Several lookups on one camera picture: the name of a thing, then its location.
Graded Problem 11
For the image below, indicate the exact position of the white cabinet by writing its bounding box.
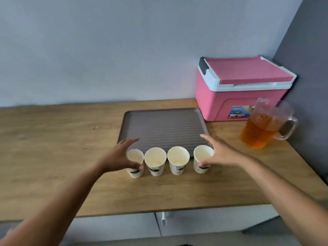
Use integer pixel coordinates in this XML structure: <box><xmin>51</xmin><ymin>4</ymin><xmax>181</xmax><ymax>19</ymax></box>
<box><xmin>61</xmin><ymin>204</ymin><xmax>280</xmax><ymax>240</ymax></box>

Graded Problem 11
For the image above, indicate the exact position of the person's left forearm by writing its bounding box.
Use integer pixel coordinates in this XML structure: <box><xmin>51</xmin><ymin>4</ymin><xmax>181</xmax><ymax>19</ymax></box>
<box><xmin>0</xmin><ymin>161</ymin><xmax>108</xmax><ymax>246</ymax></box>

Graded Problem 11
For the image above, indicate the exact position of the person's right hand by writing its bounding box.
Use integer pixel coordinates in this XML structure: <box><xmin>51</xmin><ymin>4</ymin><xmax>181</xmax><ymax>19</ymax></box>
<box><xmin>199</xmin><ymin>134</ymin><xmax>247</xmax><ymax>168</ymax></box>

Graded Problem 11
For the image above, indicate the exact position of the pink cooler box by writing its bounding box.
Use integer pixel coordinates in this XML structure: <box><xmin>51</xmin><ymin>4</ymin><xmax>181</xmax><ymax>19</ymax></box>
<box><xmin>195</xmin><ymin>56</ymin><xmax>298</xmax><ymax>122</ymax></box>

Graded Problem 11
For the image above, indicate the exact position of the person's right forearm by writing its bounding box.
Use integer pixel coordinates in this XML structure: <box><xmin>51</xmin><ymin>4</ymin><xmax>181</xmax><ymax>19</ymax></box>
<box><xmin>240</xmin><ymin>155</ymin><xmax>328</xmax><ymax>246</ymax></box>

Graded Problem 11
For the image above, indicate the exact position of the grey ribbed tray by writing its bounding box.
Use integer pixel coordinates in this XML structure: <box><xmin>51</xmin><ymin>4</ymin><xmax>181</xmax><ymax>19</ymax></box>
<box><xmin>117</xmin><ymin>108</ymin><xmax>213</xmax><ymax>159</ymax></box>

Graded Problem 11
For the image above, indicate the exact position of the clear pitcher orange drink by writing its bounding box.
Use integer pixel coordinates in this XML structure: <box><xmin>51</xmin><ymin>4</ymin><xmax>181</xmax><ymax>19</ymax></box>
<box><xmin>240</xmin><ymin>98</ymin><xmax>299</xmax><ymax>149</ymax></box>

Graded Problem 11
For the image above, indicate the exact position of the person's left hand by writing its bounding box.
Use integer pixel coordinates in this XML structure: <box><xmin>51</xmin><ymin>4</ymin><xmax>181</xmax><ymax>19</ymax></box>
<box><xmin>98</xmin><ymin>138</ymin><xmax>141</xmax><ymax>174</ymax></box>

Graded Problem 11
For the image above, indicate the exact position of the white paper cup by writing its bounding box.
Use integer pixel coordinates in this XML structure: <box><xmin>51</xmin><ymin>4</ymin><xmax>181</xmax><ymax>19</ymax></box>
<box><xmin>144</xmin><ymin>147</ymin><xmax>167</xmax><ymax>177</ymax></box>
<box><xmin>167</xmin><ymin>146</ymin><xmax>190</xmax><ymax>176</ymax></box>
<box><xmin>193</xmin><ymin>145</ymin><xmax>215</xmax><ymax>174</ymax></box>
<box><xmin>126</xmin><ymin>149</ymin><xmax>145</xmax><ymax>179</ymax></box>

